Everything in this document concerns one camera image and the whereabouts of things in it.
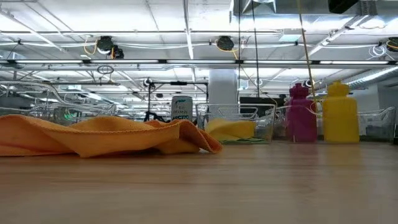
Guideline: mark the orange microfibre cloth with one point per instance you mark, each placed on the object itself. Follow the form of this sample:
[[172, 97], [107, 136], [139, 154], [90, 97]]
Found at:
[[93, 137]]

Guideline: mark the yellow sports bottle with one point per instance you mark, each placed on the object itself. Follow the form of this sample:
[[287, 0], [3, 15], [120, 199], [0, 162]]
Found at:
[[340, 118]]

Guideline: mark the silver ventilation duct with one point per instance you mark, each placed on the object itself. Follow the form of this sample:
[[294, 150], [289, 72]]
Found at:
[[373, 76]]

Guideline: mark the white building pillar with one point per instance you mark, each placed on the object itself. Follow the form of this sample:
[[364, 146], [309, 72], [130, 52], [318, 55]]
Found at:
[[222, 87]]

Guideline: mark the white drink can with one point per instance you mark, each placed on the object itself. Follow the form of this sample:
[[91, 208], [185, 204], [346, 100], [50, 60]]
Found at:
[[182, 109]]

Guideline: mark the magenta sports bottle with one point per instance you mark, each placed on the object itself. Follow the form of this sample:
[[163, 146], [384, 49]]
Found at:
[[300, 118]]

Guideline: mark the long ceiling light strip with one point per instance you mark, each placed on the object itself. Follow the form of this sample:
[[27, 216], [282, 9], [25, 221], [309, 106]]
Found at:
[[202, 61]]

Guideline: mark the clear plastic bin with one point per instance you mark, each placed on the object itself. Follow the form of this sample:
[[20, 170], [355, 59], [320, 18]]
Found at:
[[376, 124], [264, 118], [77, 113]]

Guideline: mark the yellow microfibre cloth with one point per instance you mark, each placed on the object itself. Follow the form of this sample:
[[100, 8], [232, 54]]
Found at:
[[230, 129]]

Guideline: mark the green microfibre cloth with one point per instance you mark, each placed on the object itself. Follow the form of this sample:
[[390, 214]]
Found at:
[[248, 140]]

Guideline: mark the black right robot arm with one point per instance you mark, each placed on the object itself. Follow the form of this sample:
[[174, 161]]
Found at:
[[342, 5]]

